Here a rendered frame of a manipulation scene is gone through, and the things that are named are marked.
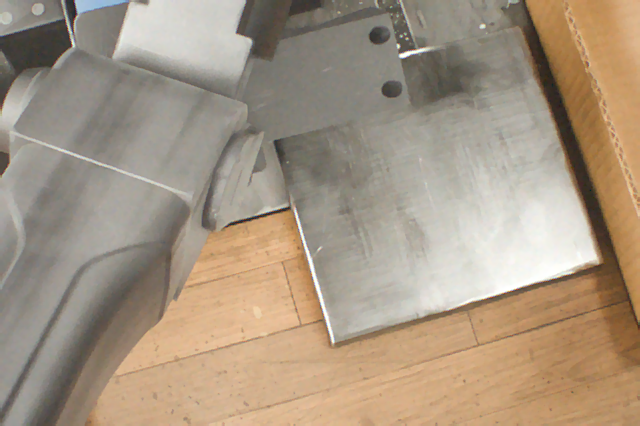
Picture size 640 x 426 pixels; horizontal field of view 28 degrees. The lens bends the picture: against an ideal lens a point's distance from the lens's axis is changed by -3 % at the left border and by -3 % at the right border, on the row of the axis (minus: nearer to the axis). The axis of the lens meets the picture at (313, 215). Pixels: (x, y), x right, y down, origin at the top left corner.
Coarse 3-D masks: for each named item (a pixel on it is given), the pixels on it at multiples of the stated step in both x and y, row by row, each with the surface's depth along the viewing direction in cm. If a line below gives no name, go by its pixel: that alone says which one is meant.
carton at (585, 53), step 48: (528, 0) 83; (576, 0) 84; (624, 0) 84; (576, 48) 76; (624, 48) 83; (576, 96) 79; (624, 96) 82; (576, 144) 81; (624, 144) 81; (624, 192) 75; (624, 240) 77
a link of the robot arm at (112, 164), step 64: (64, 64) 45; (64, 128) 43; (128, 128) 44; (192, 128) 44; (0, 192) 42; (64, 192) 42; (128, 192) 42; (192, 192) 43; (0, 256) 40; (64, 256) 40; (128, 256) 41; (192, 256) 47; (0, 320) 38; (64, 320) 39; (128, 320) 42; (0, 384) 37; (64, 384) 38
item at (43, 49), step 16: (304, 0) 82; (320, 0) 82; (48, 32) 75; (64, 32) 76; (0, 48) 75; (16, 48) 76; (32, 48) 76; (48, 48) 77; (64, 48) 78; (16, 64) 78; (32, 64) 79; (48, 64) 79
